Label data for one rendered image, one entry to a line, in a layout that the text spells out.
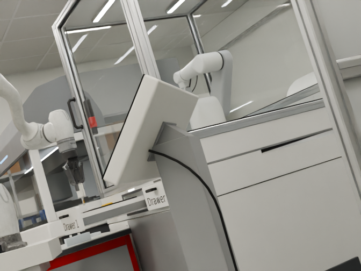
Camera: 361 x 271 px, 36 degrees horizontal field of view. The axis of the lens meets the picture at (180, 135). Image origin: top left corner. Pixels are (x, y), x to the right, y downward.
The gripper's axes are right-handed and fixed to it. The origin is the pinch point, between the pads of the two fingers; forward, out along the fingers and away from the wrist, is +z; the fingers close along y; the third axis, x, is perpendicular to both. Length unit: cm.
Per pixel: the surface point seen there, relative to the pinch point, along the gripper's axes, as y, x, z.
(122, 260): 10.0, -4.4, 39.0
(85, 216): -18.5, -15.0, 12.7
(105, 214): -10.9, -19.9, 14.7
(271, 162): 24, -90, 15
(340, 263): 41, -100, 68
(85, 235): 3.8, 8.4, 22.0
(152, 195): -1.6, -41.4, 13.0
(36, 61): 284, 258, -178
